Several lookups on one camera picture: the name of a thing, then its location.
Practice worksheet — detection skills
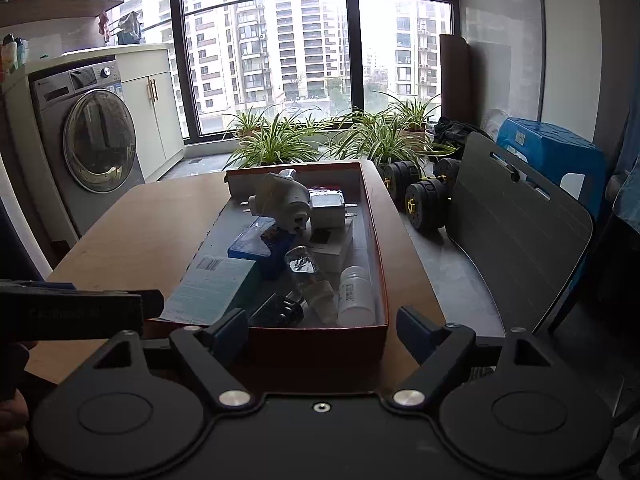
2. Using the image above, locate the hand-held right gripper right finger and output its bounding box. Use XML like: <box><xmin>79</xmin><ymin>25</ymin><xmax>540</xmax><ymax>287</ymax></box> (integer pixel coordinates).
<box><xmin>382</xmin><ymin>305</ymin><xmax>568</xmax><ymax>408</ymax></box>

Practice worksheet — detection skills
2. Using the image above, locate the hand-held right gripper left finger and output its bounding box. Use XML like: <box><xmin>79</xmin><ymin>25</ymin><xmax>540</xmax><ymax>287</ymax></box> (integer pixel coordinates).
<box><xmin>91</xmin><ymin>307</ymin><xmax>258</xmax><ymax>410</ymax></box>

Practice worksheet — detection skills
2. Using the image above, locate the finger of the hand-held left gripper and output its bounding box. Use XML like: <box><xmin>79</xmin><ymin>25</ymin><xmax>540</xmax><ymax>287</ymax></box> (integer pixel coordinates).
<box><xmin>142</xmin><ymin>288</ymin><xmax>166</xmax><ymax>321</ymax></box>

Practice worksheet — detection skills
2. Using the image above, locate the teal carton box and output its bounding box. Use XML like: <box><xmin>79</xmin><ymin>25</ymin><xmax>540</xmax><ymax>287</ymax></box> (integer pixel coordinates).
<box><xmin>159</xmin><ymin>254</ymin><xmax>262</xmax><ymax>327</ymax></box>

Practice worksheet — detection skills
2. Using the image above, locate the black wall charger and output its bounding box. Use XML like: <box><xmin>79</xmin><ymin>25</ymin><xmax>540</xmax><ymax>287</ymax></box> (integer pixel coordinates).
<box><xmin>249</xmin><ymin>294</ymin><xmax>306</xmax><ymax>329</ymax></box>

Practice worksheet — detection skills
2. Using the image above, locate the white plastic bottle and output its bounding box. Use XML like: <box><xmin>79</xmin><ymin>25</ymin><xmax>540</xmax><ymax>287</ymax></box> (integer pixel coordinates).
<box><xmin>336</xmin><ymin>265</ymin><xmax>377</xmax><ymax>328</ymax></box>

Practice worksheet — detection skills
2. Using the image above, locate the blue cartoon print box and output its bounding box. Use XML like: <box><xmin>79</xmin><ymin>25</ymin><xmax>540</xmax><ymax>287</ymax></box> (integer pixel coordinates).
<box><xmin>227</xmin><ymin>219</ymin><xmax>297</xmax><ymax>279</ymax></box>

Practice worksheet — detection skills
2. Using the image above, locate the orange cardboard box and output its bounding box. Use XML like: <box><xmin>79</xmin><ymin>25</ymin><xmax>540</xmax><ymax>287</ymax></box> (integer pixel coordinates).
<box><xmin>144</xmin><ymin>160</ymin><xmax>391</xmax><ymax>367</ymax></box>

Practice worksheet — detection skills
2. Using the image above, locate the white charger packaging box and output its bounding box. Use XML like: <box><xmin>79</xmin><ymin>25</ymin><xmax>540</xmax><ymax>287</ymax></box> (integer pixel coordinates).
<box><xmin>306</xmin><ymin>224</ymin><xmax>354</xmax><ymax>274</ymax></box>

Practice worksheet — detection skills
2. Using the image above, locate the grey wall charger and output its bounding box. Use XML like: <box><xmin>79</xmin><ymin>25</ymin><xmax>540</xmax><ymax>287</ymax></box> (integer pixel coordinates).
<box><xmin>309</xmin><ymin>192</ymin><xmax>359</xmax><ymax>229</ymax></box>

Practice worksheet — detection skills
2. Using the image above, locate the white plug-in mosquito repeller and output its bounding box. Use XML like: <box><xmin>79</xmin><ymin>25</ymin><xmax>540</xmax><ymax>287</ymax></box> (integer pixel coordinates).
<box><xmin>241</xmin><ymin>168</ymin><xmax>312</xmax><ymax>212</ymax></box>

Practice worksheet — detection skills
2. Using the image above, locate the person's left hand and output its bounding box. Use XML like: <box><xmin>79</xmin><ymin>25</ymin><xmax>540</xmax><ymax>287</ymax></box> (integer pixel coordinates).
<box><xmin>0</xmin><ymin>389</ymin><xmax>32</xmax><ymax>465</ymax></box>

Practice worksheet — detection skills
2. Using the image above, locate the black dumbbell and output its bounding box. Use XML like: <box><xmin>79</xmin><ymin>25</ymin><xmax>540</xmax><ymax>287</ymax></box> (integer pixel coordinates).
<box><xmin>377</xmin><ymin>158</ymin><xmax>464</xmax><ymax>202</ymax></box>
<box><xmin>403</xmin><ymin>177</ymin><xmax>454</xmax><ymax>235</ymax></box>

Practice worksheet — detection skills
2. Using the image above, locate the grey front-load washing machine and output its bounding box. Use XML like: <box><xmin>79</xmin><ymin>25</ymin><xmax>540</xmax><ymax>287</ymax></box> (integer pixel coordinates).
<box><xmin>27</xmin><ymin>58</ymin><xmax>147</xmax><ymax>237</ymax></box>

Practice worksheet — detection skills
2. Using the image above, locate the large potted spider plant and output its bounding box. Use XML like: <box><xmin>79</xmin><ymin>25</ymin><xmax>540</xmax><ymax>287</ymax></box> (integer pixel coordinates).
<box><xmin>324</xmin><ymin>114</ymin><xmax>453</xmax><ymax>172</ymax></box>

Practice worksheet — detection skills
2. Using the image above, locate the small potted spider plant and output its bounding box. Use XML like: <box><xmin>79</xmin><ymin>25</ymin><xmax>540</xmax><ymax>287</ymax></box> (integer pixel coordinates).
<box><xmin>226</xmin><ymin>106</ymin><xmax>272</xmax><ymax>137</ymax></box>

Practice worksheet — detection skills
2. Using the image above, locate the white floor fan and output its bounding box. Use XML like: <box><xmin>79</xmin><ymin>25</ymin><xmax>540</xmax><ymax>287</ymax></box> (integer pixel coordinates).
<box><xmin>482</xmin><ymin>108</ymin><xmax>512</xmax><ymax>142</ymax></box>

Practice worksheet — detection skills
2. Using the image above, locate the blue plastic stool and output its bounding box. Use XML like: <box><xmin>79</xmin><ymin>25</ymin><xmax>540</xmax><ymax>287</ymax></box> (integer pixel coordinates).
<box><xmin>497</xmin><ymin>117</ymin><xmax>609</xmax><ymax>222</ymax></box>

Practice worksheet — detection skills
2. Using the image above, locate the white toiletry bottle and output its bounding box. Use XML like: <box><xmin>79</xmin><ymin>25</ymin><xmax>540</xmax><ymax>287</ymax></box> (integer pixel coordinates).
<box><xmin>0</xmin><ymin>34</ymin><xmax>19</xmax><ymax>77</ymax></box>

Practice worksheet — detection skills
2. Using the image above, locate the blue curtain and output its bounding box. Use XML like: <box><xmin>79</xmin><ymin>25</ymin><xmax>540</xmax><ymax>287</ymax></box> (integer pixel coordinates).
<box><xmin>606</xmin><ymin>74</ymin><xmax>640</xmax><ymax>242</ymax></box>

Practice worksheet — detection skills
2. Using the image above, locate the clear blue plastic bag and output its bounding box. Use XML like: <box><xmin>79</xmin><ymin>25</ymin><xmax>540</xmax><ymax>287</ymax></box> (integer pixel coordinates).
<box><xmin>116</xmin><ymin>9</ymin><xmax>144</xmax><ymax>47</ymax></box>

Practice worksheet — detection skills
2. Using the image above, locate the black framed window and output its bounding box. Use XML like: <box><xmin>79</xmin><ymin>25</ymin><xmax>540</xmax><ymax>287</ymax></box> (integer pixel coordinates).
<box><xmin>167</xmin><ymin>0</ymin><xmax>461</xmax><ymax>147</ymax></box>

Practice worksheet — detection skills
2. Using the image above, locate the grey wall pipe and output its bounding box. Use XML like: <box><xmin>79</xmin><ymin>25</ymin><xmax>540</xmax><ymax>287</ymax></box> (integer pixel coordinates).
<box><xmin>536</xmin><ymin>0</ymin><xmax>547</xmax><ymax>122</ymax></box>

